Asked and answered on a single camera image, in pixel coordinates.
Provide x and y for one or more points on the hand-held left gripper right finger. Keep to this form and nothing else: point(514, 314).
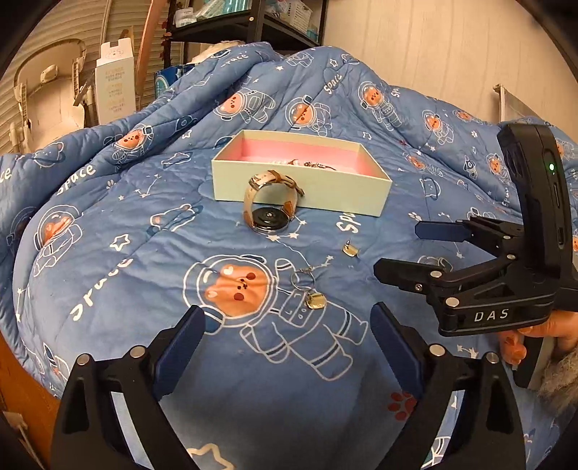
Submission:
point(397, 349)

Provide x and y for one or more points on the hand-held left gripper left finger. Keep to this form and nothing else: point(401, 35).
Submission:
point(178, 349)

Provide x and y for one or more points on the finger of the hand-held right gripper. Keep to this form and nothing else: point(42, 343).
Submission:
point(406, 270)
point(445, 230)

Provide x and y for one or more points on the small gold earring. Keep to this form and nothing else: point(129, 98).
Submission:
point(350, 250)

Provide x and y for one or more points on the mint green box pink inside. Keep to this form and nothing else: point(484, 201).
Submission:
point(316, 195)

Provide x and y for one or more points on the person's right hand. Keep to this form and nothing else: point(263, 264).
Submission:
point(564, 330)

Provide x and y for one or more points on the blue astronaut bear printed blanket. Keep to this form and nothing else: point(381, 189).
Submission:
point(135, 253)

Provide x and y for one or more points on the white plastic basket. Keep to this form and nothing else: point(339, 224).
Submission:
point(305, 13)

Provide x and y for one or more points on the black metal shelf rack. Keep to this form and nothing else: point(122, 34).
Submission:
point(280, 23)

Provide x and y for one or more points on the tall white carton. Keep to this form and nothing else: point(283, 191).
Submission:
point(115, 86)

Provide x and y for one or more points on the cream baby high chair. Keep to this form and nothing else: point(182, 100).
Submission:
point(45, 105)

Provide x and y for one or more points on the white plastic bag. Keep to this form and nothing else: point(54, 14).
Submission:
point(210, 52)

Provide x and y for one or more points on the grey louvred closet door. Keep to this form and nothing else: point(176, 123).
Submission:
point(126, 18)

